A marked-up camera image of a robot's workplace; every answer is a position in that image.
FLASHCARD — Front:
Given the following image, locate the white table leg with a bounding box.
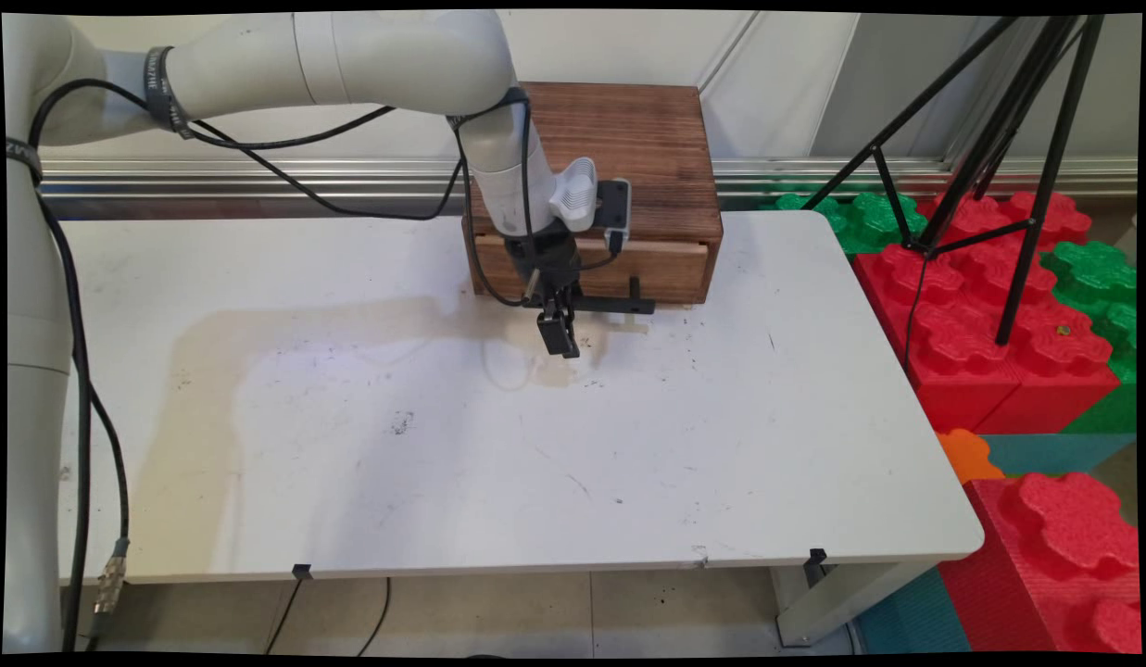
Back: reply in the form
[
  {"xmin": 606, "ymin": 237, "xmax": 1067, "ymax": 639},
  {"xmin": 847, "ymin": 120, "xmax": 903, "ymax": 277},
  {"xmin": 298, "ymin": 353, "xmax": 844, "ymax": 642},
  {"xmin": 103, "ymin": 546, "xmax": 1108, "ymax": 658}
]
[{"xmin": 770, "ymin": 556, "xmax": 941, "ymax": 648}]

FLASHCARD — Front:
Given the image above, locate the short black camera cable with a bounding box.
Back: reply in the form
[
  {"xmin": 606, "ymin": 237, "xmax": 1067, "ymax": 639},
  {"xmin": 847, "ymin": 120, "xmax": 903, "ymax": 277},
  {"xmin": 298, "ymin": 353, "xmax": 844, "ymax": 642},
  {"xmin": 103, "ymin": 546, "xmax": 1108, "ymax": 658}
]
[{"xmin": 573, "ymin": 232, "xmax": 625, "ymax": 275}]

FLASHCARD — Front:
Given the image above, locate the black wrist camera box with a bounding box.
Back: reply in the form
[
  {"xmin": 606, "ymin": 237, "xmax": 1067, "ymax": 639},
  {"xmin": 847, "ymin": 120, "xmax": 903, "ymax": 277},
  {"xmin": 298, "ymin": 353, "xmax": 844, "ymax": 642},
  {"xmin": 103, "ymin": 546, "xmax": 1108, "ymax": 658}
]
[{"xmin": 596, "ymin": 178, "xmax": 633, "ymax": 253}]

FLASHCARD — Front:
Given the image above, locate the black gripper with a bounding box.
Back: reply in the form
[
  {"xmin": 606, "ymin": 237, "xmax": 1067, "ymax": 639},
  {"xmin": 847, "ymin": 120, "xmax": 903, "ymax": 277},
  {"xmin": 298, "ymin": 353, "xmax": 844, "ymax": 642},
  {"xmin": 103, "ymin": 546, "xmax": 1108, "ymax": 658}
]
[{"xmin": 503, "ymin": 227, "xmax": 584, "ymax": 360}]

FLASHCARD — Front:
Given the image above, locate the wooden drawer front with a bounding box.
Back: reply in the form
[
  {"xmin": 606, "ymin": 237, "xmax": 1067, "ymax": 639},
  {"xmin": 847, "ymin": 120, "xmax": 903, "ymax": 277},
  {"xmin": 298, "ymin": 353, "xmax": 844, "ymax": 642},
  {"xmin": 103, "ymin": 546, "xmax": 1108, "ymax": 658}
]
[{"xmin": 475, "ymin": 233, "xmax": 710, "ymax": 305}]

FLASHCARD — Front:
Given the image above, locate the thin black tripod cable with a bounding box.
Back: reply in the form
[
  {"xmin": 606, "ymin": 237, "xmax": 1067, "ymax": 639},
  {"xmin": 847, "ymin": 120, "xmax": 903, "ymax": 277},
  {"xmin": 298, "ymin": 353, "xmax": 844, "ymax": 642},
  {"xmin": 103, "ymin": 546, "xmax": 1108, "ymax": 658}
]
[{"xmin": 903, "ymin": 255, "xmax": 931, "ymax": 373}]

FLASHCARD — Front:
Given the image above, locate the black tripod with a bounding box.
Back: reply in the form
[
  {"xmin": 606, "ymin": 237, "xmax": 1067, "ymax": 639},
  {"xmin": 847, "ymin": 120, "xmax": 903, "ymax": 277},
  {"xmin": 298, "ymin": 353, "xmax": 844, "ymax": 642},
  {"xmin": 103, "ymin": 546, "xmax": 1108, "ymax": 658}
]
[{"xmin": 802, "ymin": 14, "xmax": 1106, "ymax": 346}]

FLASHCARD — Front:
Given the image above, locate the black velcro strap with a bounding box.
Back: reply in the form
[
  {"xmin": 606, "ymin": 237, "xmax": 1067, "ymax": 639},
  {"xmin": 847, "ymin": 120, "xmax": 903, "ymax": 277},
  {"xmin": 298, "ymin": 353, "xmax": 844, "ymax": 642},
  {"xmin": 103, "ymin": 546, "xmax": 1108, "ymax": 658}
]
[
  {"xmin": 5, "ymin": 139, "xmax": 44, "ymax": 186},
  {"xmin": 145, "ymin": 46, "xmax": 195, "ymax": 142}
]

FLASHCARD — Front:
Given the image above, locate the orange foam block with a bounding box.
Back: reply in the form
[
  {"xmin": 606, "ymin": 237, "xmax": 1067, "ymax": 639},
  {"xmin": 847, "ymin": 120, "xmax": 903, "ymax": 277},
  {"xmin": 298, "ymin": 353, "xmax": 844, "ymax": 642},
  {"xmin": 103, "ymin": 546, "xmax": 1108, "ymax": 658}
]
[{"xmin": 936, "ymin": 428, "xmax": 1005, "ymax": 485}]

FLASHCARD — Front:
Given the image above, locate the thin black hanging cable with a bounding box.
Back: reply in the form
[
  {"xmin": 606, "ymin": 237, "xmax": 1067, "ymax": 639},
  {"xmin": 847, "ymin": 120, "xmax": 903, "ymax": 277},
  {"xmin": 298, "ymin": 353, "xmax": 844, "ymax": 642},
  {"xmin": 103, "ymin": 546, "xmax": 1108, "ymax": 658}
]
[
  {"xmin": 356, "ymin": 576, "xmax": 392, "ymax": 655},
  {"xmin": 263, "ymin": 579, "xmax": 305, "ymax": 655}
]

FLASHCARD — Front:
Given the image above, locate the white ribbed camera bracket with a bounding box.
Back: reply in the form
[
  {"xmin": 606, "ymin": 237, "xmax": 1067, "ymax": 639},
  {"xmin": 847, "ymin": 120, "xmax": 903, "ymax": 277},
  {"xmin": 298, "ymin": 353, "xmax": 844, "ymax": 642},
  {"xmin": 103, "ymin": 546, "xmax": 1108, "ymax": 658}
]
[{"xmin": 549, "ymin": 157, "xmax": 598, "ymax": 233}]

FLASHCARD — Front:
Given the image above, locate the teal foam block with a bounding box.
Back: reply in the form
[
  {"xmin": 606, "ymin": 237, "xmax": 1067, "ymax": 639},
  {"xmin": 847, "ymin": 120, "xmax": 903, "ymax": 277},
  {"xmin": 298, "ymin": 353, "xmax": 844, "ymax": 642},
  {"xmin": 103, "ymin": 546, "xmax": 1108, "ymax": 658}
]
[
  {"xmin": 978, "ymin": 432, "xmax": 1136, "ymax": 479},
  {"xmin": 853, "ymin": 565, "xmax": 974, "ymax": 655}
]

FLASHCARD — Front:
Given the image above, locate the black bar drawer handle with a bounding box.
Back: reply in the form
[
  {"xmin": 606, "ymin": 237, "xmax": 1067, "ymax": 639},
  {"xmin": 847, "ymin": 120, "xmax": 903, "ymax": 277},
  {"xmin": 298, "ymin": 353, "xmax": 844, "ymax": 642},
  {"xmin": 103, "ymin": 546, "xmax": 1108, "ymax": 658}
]
[{"xmin": 573, "ymin": 276, "xmax": 657, "ymax": 316}]

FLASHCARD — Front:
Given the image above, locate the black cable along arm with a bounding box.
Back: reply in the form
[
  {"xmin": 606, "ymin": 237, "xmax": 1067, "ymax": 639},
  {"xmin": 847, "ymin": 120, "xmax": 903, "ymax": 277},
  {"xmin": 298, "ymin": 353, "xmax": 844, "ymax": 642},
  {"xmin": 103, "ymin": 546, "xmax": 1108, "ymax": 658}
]
[{"xmin": 26, "ymin": 79, "xmax": 536, "ymax": 308}]

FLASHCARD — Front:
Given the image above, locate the green foam block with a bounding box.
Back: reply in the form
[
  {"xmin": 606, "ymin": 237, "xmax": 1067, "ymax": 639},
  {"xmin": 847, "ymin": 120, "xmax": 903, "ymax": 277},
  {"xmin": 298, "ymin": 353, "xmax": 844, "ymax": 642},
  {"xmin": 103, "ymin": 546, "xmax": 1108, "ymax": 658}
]
[
  {"xmin": 1040, "ymin": 239, "xmax": 1139, "ymax": 434},
  {"xmin": 761, "ymin": 190, "xmax": 927, "ymax": 257}
]

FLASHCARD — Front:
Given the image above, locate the wooden drawer cabinet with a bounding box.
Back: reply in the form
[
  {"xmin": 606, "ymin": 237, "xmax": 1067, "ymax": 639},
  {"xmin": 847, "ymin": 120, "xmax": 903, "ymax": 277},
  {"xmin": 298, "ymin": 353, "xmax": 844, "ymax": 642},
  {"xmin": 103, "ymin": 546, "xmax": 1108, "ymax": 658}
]
[{"xmin": 461, "ymin": 82, "xmax": 724, "ymax": 308}]

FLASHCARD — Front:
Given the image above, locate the aluminium wall rail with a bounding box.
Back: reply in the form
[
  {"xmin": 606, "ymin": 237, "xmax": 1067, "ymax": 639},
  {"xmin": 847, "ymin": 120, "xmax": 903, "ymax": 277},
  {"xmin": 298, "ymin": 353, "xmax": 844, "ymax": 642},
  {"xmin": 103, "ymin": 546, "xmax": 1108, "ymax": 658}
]
[{"xmin": 40, "ymin": 156, "xmax": 1139, "ymax": 201}]

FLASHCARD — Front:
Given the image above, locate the black cable with metal connector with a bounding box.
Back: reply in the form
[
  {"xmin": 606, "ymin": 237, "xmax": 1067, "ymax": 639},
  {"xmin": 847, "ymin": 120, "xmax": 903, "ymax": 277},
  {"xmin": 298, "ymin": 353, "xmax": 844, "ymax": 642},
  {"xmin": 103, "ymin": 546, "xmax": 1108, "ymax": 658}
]
[{"xmin": 33, "ymin": 185, "xmax": 133, "ymax": 651}]

